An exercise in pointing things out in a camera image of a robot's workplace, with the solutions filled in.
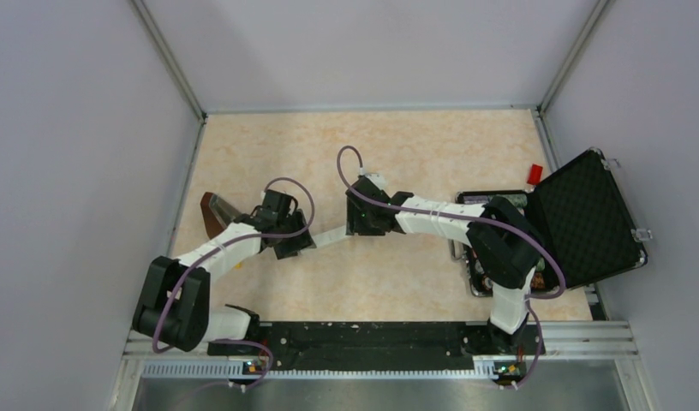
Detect white remote control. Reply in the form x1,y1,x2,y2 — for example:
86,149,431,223
312,226,350,249

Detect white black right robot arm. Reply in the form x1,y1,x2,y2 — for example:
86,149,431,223
346,176,545,353

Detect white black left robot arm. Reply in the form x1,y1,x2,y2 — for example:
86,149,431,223
132,189,315,352

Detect brown round object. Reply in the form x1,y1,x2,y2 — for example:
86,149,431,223
200,192,242,240

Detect red toy brick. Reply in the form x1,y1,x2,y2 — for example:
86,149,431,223
526,164,544,187

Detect black poker chip case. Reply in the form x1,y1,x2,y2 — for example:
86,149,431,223
455,148,648,289

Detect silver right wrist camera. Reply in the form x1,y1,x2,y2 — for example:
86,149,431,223
364,173,387,190

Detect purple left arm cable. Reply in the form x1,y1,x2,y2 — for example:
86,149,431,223
152,176,317,392

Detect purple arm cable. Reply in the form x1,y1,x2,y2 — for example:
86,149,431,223
152,176,317,392
335,145,567,388

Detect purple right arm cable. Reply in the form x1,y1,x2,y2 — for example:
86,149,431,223
335,145,567,388

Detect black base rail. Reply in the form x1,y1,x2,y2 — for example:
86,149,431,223
207,321,546,372

